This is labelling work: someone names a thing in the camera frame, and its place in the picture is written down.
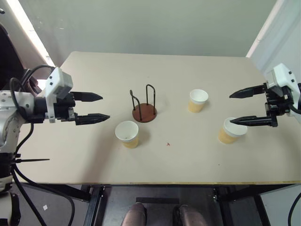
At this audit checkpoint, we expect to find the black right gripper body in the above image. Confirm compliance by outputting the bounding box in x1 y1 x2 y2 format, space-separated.
265 81 292 128

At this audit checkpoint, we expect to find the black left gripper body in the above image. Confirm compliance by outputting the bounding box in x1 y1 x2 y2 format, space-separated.
54 92 77 123

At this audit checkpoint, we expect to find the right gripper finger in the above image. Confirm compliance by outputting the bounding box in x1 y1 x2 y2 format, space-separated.
229 84 268 99
230 115 274 128

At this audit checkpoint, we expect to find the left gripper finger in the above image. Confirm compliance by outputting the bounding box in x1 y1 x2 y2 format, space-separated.
75 113 111 126
72 92 103 103

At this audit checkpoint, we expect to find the yellow paper cup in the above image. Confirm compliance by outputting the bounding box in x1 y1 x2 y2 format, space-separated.
218 117 248 145
188 89 209 114
114 121 140 149

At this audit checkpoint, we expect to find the black zip tie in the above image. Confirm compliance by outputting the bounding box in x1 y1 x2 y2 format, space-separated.
13 158 51 163

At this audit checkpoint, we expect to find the dark rounded shape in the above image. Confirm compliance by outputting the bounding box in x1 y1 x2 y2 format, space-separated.
173 204 208 226
121 202 148 226

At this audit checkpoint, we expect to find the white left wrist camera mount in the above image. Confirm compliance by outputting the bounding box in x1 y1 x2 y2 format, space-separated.
44 66 74 124

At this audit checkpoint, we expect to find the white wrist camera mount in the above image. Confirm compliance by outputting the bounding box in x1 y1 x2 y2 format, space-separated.
265 63 301 117
44 66 74 124

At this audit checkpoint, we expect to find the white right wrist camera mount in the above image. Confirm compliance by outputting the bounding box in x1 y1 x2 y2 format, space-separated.
265 63 301 117

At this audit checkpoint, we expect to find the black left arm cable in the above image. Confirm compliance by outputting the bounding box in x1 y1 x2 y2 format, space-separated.
9 65 58 156

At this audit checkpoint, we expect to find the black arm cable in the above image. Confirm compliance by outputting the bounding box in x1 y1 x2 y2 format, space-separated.
9 65 58 156
289 103 301 224

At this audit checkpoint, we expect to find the brown wire cup holder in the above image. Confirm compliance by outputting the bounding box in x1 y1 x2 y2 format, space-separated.
129 83 158 123

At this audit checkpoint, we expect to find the black metal table frame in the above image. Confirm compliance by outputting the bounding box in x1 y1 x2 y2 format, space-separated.
21 183 301 226

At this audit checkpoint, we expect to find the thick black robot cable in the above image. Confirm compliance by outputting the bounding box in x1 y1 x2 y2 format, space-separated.
10 164 76 226

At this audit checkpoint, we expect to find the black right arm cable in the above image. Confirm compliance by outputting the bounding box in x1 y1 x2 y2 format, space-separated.
289 103 301 224

